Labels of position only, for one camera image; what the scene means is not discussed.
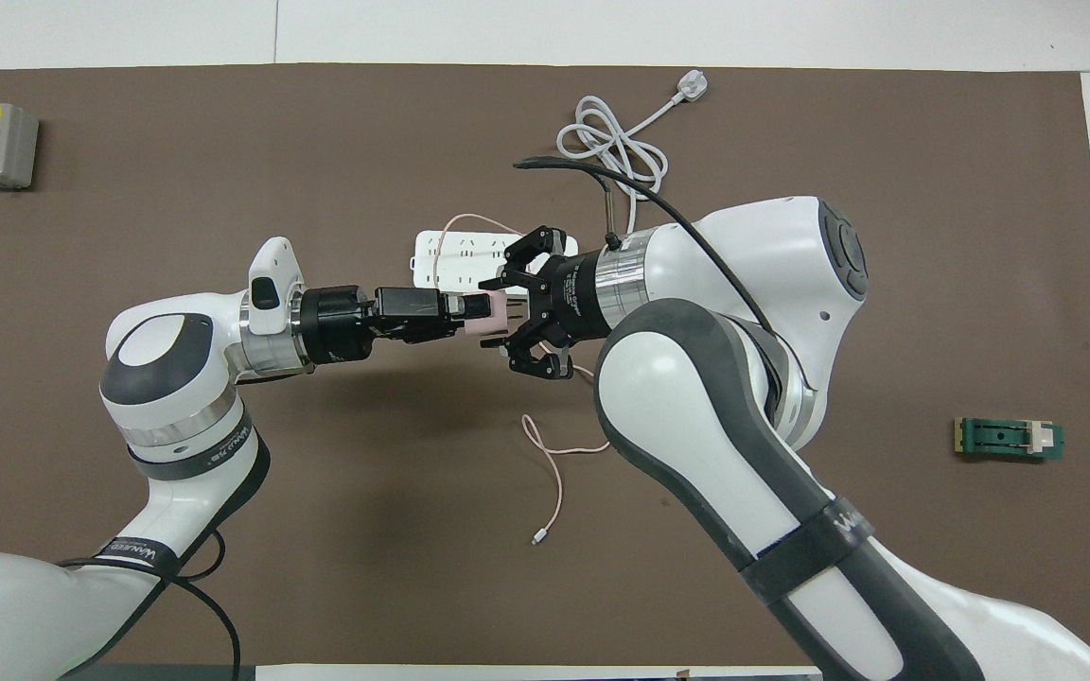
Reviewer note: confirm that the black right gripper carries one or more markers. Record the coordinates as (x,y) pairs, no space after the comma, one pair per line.
(569,298)

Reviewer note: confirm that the green circuit board module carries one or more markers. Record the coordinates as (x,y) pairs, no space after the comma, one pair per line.
(999,438)

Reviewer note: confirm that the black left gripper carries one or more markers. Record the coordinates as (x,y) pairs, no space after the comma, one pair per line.
(337,326)

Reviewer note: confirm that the brown table mat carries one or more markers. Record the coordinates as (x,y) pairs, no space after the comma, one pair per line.
(318,473)

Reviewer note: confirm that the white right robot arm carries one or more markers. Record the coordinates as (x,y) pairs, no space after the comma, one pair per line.
(696,397)

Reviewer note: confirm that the pink charger block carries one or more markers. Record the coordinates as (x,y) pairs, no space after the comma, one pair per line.
(493,326)

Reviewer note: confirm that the grey on-off switch box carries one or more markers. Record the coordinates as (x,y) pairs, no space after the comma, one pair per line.
(10,142)

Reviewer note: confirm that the white power strip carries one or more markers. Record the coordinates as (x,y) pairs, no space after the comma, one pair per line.
(469,265)

